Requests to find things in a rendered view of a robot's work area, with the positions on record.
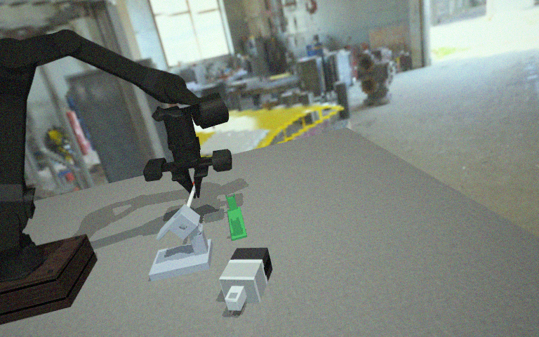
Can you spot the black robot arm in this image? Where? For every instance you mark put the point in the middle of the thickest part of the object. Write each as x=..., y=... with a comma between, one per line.
x=19, y=255

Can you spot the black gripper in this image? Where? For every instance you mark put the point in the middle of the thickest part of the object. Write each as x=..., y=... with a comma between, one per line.
x=186, y=156

